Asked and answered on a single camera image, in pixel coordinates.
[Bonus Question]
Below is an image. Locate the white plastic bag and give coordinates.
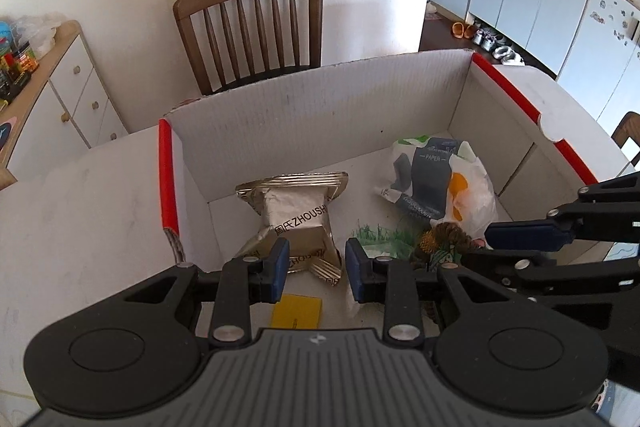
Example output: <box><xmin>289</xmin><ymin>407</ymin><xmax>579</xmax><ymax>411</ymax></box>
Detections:
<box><xmin>377</xmin><ymin>134</ymin><xmax>498</xmax><ymax>240</ymax></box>

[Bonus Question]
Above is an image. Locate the silver foil packet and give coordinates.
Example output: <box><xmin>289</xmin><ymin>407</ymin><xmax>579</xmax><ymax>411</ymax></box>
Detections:
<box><xmin>234</xmin><ymin>171</ymin><xmax>351</xmax><ymax>285</ymax></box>

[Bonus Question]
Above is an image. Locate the white wooden side cabinet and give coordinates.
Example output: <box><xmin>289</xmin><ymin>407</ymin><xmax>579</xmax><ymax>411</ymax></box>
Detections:
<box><xmin>0</xmin><ymin>19</ymin><xmax>132</xmax><ymax>188</ymax></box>

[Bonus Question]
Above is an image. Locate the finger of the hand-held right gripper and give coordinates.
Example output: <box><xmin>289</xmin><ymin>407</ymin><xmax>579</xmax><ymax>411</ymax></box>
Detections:
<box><xmin>457</xmin><ymin>252</ymin><xmax>640</xmax><ymax>303</ymax></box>
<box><xmin>484</xmin><ymin>172</ymin><xmax>640</xmax><ymax>253</ymax></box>

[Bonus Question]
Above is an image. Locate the brown braided rope doll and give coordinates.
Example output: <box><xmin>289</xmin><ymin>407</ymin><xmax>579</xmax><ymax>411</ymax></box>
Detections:
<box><xmin>415</xmin><ymin>223</ymin><xmax>483</xmax><ymax>265</ymax></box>

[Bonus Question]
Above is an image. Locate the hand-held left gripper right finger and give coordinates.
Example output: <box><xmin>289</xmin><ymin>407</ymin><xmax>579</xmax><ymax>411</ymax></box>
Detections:
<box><xmin>345</xmin><ymin>238</ymin><xmax>511</xmax><ymax>345</ymax></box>

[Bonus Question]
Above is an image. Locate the yellow small box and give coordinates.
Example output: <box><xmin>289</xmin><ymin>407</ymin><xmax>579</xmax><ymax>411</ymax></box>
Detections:
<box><xmin>271</xmin><ymin>293</ymin><xmax>323</xmax><ymax>330</ymax></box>

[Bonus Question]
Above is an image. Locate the clear plastic bag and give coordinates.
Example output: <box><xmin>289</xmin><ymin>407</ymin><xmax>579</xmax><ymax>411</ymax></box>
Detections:
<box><xmin>10</xmin><ymin>12</ymin><xmax>63</xmax><ymax>52</ymax></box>

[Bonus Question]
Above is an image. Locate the white cabinet with stickers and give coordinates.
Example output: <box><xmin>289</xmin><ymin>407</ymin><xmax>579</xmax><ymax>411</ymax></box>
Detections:
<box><xmin>555</xmin><ymin>0</ymin><xmax>640</xmax><ymax>128</ymax></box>

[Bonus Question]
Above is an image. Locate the pair of silver sneakers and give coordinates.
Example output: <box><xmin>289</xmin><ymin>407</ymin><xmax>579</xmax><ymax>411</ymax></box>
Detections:
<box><xmin>472</xmin><ymin>29</ymin><xmax>506</xmax><ymax>52</ymax></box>

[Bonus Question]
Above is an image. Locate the orange label jar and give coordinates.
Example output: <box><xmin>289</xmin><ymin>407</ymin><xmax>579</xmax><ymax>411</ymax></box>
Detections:
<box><xmin>15</xmin><ymin>44</ymin><xmax>41</xmax><ymax>72</ymax></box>

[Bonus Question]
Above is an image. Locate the red cardboard box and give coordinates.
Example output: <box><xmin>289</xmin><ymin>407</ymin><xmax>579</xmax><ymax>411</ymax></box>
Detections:
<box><xmin>157</xmin><ymin>48</ymin><xmax>601</xmax><ymax>343</ymax></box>

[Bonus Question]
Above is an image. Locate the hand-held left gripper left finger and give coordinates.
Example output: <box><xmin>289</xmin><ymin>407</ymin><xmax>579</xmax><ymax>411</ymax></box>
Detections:
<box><xmin>122</xmin><ymin>238</ymin><xmax>292</xmax><ymax>345</ymax></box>

